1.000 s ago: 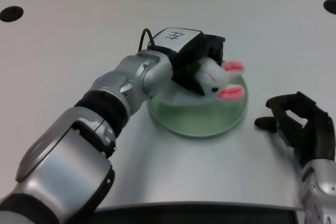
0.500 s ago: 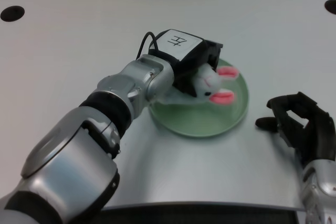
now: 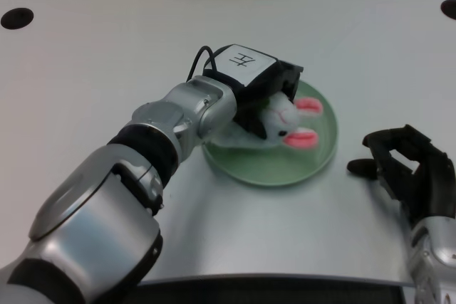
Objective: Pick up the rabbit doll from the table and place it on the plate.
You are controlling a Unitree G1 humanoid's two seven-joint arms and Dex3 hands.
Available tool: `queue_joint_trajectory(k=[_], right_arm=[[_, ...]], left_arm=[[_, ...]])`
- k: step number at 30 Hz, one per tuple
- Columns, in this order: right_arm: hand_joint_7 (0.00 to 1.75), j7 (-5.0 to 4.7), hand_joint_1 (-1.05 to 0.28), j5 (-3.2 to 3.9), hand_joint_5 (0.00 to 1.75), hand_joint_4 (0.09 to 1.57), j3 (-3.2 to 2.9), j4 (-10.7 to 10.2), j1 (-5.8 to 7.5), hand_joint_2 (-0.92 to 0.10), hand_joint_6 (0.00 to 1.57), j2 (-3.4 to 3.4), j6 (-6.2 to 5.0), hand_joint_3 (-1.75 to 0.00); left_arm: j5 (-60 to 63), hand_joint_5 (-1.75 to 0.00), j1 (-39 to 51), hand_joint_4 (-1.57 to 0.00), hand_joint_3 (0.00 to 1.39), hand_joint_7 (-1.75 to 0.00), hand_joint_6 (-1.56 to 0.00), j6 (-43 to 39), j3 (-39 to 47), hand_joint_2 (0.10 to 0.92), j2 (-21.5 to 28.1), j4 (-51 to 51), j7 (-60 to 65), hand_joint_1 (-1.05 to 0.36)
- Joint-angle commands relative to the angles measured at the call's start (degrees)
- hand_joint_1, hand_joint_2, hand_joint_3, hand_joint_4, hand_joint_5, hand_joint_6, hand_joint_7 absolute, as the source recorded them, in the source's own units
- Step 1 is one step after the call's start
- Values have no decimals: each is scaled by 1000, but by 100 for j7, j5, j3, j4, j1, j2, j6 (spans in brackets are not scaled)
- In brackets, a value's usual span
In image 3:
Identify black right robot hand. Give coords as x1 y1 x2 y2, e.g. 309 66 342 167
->
346 124 456 226

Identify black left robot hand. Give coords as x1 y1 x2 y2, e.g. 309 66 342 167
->
202 43 305 140

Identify white rabbit plush doll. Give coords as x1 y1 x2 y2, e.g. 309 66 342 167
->
213 90 324 151

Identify green round plate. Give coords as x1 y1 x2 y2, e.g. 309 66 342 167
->
201 79 338 189

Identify dark robot torso edge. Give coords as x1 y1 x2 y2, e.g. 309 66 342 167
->
131 275 416 304

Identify black table cable grommet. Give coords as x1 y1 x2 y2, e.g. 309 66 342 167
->
0 7 35 30
440 0 456 19

